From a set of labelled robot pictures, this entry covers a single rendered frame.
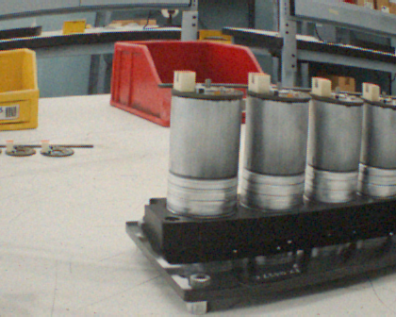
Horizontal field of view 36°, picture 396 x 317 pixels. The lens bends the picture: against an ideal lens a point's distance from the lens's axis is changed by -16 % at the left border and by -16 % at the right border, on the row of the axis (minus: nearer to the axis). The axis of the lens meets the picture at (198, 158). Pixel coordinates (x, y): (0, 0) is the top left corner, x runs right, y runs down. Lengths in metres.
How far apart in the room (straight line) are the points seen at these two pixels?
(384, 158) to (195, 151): 0.09
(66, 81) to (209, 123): 4.45
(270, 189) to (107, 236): 0.07
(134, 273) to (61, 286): 0.03
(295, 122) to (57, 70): 4.43
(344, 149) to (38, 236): 0.13
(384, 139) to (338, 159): 0.03
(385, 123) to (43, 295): 0.16
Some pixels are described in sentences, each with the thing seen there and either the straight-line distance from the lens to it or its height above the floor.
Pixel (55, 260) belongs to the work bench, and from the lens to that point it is 0.25.
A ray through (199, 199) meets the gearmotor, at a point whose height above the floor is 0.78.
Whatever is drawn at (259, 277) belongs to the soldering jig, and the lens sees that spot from 0.21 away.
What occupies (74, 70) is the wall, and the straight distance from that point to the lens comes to 4.68.
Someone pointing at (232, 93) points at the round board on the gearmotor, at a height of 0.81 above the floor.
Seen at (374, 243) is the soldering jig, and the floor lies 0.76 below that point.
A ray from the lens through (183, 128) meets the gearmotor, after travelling 0.24.
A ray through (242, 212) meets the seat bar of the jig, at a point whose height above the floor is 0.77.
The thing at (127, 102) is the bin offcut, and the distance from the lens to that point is 0.58.
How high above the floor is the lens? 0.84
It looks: 13 degrees down
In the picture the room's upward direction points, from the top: 3 degrees clockwise
